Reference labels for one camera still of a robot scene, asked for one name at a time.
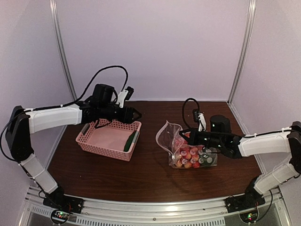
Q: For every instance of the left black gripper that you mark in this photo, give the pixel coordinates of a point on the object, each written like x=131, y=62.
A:
x=126, y=117

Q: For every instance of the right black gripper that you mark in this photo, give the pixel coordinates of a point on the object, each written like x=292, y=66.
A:
x=193, y=139

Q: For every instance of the clear zip top bag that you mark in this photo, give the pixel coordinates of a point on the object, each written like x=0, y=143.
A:
x=181, y=155

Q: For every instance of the green fake cucumber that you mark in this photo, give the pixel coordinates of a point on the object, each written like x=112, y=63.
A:
x=129, y=141

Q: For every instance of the pink plastic basket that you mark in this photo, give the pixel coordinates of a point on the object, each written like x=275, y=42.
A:
x=108, y=138

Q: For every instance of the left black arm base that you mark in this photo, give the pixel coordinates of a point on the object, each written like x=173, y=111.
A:
x=63, y=202

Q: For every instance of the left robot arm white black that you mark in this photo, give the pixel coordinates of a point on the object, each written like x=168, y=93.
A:
x=104, y=103

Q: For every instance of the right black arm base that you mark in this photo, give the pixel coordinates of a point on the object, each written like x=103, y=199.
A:
x=250, y=199

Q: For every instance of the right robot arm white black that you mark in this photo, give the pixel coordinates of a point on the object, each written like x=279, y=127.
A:
x=285, y=140

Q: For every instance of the right circuit board with leds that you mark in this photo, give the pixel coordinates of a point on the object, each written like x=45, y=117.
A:
x=248, y=217

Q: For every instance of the circuit board with leds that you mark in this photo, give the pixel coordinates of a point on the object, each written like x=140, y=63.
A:
x=248, y=217
x=59, y=216

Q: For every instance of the left circuit board with leds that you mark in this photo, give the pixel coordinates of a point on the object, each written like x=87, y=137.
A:
x=59, y=216

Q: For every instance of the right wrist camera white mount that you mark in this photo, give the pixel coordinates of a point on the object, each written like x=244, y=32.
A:
x=199, y=119

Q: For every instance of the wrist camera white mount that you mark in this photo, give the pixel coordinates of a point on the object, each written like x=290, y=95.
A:
x=199, y=119
x=124, y=95

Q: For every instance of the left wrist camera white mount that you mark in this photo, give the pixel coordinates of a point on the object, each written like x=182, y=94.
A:
x=124, y=95

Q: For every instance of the front aluminium rail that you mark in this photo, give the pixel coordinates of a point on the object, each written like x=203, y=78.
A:
x=208, y=212

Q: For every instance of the left aluminium frame post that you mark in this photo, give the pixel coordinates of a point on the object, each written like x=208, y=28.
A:
x=61, y=50

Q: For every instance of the aluminium frame post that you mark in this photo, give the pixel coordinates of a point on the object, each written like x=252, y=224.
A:
x=61, y=50
x=245, y=44

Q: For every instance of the right aluminium frame post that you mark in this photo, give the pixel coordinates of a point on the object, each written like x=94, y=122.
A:
x=245, y=44

